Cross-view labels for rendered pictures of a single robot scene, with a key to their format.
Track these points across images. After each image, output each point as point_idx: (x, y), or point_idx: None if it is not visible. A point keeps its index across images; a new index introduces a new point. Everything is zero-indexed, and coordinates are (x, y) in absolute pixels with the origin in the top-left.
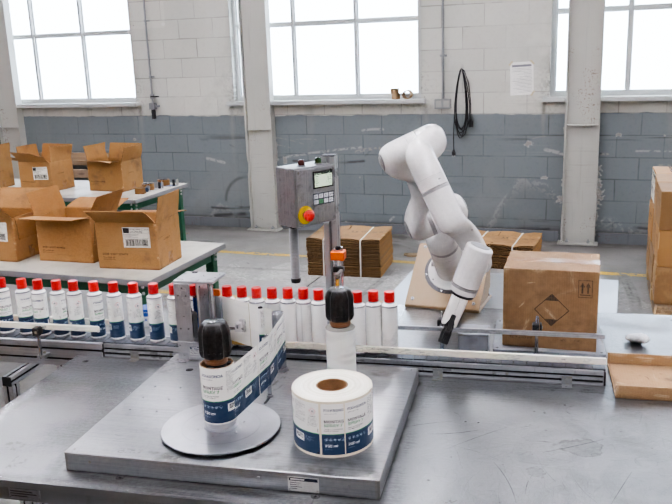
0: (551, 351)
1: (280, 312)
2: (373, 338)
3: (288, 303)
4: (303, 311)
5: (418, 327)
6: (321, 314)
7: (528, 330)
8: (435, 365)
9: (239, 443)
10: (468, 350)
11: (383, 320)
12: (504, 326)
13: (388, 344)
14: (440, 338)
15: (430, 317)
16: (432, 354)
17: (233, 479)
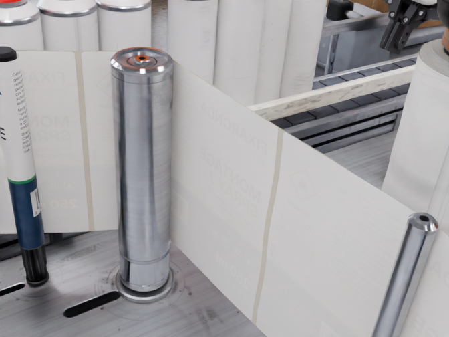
0: (435, 31)
1: (149, 57)
2: (275, 78)
3: (27, 19)
4: (85, 40)
5: (335, 27)
6: (147, 39)
7: None
8: (401, 105)
9: None
10: (364, 58)
11: (301, 23)
12: (375, 1)
13: (305, 84)
14: (392, 43)
15: (154, 15)
16: (396, 83)
17: None
